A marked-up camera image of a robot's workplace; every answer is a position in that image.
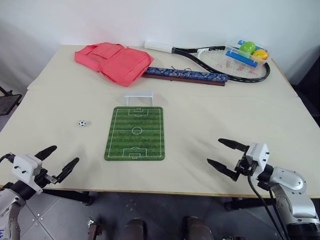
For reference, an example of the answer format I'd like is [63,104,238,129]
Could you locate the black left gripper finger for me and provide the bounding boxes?
[34,145,58,160]
[55,157,81,185]

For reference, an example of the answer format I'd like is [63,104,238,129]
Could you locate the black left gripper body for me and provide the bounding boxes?
[31,166,59,188]

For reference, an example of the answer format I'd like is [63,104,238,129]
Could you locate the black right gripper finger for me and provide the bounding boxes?
[206,158,240,182]
[217,137,251,153]

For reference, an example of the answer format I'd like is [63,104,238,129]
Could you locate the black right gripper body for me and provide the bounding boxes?
[234,150,261,180]

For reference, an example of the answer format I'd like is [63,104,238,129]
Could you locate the green football pitch mat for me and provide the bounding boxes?
[103,105,167,162]

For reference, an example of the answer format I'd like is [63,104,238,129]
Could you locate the black mesh chair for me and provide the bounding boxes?
[0,85,22,117]

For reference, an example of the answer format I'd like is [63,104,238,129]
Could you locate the blue patterned rolled scroll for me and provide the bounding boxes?
[142,65,229,88]

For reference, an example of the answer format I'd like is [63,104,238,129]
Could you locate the clear container with blue latches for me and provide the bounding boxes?
[225,38,270,69]

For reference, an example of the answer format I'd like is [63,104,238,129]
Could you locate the dark rounded shape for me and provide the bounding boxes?
[123,218,146,240]

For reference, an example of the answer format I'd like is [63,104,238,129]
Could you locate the orange yellow toy fruit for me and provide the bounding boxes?
[251,49,269,61]

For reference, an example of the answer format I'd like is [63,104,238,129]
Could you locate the green toy fruit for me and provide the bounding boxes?
[239,41,256,55]

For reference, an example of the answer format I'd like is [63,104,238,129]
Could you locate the small white toy goal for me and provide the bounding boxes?
[123,91,155,107]

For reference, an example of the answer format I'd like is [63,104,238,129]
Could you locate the dark furniture piece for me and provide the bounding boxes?
[286,45,320,121]

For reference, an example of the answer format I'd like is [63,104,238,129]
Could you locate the pink fabric bag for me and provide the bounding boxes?
[73,42,155,88]

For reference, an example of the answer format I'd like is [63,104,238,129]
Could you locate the black white tennis racket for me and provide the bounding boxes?
[144,39,272,84]

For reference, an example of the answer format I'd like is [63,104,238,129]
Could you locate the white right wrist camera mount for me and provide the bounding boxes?
[245,142,272,174]

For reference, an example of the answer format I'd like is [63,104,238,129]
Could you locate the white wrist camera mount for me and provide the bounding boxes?
[12,153,44,195]
[245,142,272,174]

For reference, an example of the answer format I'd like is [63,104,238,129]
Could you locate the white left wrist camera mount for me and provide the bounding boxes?
[12,153,44,195]

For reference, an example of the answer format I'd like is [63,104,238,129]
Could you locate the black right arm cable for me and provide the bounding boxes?
[247,173,289,240]

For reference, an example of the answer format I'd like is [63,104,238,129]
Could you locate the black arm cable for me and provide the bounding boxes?
[0,152,16,165]
[247,173,289,240]

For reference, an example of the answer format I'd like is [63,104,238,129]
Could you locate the black table frame bar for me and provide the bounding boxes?
[41,188,95,207]
[223,196,276,211]

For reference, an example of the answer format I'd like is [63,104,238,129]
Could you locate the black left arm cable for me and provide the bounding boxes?
[0,152,16,165]

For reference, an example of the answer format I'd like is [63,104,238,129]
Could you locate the small brown metal bracket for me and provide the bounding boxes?
[87,216,104,237]

